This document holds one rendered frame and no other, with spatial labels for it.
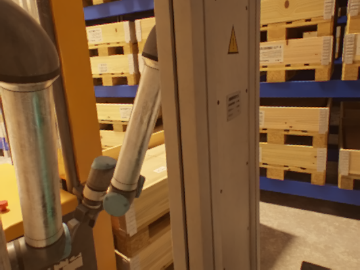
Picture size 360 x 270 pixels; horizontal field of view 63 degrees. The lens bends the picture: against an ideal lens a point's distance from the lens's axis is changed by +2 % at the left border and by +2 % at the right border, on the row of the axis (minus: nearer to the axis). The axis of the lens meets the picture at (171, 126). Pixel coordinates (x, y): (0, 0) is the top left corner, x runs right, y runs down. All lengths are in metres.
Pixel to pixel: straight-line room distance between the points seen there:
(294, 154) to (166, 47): 2.44
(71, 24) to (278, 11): 1.82
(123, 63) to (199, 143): 2.97
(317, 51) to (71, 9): 1.92
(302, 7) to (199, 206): 2.34
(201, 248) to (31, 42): 0.42
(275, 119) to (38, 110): 2.36
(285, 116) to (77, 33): 1.94
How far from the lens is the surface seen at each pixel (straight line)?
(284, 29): 2.68
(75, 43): 1.33
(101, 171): 1.14
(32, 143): 0.62
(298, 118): 2.71
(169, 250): 1.91
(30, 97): 0.57
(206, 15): 0.45
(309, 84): 2.67
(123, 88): 3.42
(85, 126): 1.35
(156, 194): 1.67
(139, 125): 0.90
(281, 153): 2.81
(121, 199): 0.99
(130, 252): 1.67
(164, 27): 0.43
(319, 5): 2.66
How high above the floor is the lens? 1.44
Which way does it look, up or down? 13 degrees down
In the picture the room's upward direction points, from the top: 4 degrees counter-clockwise
